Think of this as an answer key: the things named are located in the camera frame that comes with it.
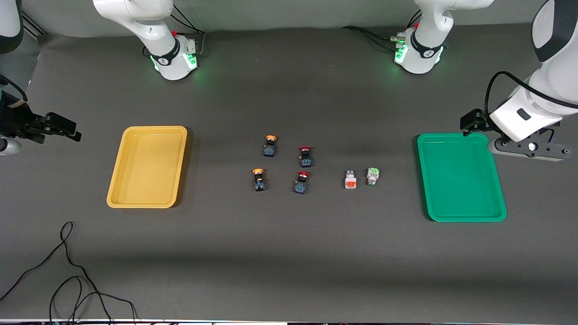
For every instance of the white switch with green block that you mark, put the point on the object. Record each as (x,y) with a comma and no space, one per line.
(373,175)

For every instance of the white switch with orange block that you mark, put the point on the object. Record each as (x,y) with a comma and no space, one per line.
(350,181)

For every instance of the dark grey table mat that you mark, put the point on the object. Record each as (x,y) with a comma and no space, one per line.
(289,253)

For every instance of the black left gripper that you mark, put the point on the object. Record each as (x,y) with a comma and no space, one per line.
(473,121)

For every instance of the aluminium frame rail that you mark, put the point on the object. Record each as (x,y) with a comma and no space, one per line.
(34,26)

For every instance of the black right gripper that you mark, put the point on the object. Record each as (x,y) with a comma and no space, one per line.
(17,122)

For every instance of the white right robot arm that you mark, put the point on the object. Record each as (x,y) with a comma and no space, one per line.
(153,27)

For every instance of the yellow plastic tray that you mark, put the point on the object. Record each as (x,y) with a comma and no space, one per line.
(149,192)

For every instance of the red push button switch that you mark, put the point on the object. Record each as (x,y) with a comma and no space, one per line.
(301,185)
(305,159)

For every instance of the yellow push button switch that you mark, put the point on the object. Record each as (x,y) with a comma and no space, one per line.
(270,149)
(258,181)

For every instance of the green plastic tray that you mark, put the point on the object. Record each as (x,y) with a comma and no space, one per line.
(460,198)

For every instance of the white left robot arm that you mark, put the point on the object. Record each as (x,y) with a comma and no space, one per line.
(555,81)

